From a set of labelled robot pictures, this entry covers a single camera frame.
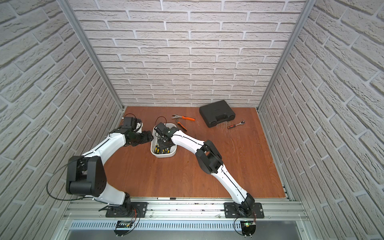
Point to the small circuit board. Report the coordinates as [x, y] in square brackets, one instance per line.
[248, 228]
[123, 228]

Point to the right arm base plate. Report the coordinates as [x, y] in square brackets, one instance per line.
[233, 211]

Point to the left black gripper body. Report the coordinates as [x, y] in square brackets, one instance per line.
[145, 138]

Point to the orange handled pliers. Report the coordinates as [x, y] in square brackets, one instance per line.
[179, 124]

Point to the white plastic storage box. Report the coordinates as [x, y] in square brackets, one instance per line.
[155, 142]

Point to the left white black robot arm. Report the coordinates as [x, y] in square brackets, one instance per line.
[86, 175]

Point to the black plastic tool case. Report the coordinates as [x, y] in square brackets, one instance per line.
[216, 113]

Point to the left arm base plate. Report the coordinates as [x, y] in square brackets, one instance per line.
[131, 210]

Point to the left small circuit board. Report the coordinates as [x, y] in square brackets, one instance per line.
[123, 228]

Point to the aluminium front rail frame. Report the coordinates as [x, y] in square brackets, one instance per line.
[284, 219]

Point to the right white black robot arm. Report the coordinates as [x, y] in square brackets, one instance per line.
[210, 161]

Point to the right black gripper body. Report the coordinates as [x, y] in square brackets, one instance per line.
[163, 144]

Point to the red handled ratchet wrench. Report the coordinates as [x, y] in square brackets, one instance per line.
[235, 125]

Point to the right small circuit board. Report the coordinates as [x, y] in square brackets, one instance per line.
[248, 228]

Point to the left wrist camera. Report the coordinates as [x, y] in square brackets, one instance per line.
[139, 125]

